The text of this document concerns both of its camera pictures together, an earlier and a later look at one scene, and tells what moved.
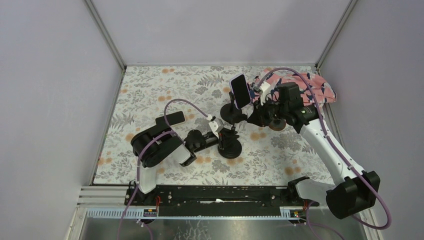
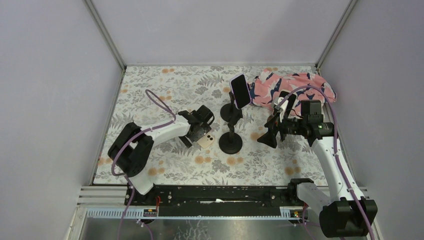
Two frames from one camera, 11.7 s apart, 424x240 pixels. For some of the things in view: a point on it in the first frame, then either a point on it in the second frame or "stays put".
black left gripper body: (222, 136) → (198, 133)
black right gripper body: (266, 114) → (286, 126)
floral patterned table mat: (213, 100) stays put
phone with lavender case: (241, 94) stays put
